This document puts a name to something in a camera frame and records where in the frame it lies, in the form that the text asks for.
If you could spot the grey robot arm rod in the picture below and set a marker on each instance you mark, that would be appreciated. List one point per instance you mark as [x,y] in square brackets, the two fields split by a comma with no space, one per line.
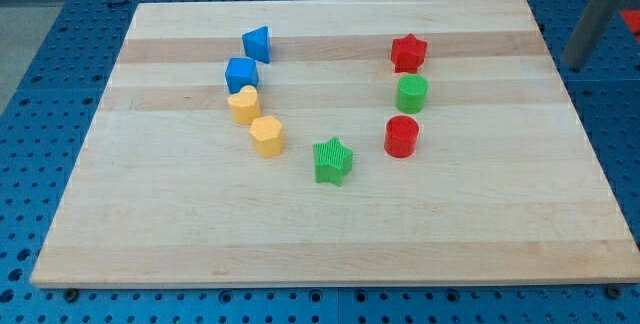
[588,32]

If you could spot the green star block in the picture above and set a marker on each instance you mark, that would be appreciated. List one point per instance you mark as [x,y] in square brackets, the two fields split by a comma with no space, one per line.
[332,161]

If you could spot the yellow hexagon block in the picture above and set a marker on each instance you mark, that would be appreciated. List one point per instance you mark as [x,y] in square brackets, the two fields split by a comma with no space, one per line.
[268,136]

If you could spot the red cylinder block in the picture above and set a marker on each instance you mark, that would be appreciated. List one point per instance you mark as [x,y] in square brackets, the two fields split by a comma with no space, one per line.
[401,133]

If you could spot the yellow heart block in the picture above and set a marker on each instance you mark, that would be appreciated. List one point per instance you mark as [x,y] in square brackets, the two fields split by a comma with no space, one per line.
[245,105]

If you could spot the wooden board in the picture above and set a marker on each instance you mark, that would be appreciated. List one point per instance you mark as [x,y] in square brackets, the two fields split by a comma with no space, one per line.
[503,188]

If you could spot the green cylinder block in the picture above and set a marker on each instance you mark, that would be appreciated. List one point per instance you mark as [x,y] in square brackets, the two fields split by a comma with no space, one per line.
[411,93]

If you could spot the blue cube block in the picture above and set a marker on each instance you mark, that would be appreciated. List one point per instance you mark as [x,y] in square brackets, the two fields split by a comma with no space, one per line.
[241,72]

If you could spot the blue triangle block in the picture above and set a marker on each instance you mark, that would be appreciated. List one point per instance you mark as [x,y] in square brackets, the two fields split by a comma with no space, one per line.
[257,45]

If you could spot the red star block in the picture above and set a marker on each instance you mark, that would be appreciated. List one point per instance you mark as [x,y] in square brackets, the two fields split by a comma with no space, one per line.
[408,54]

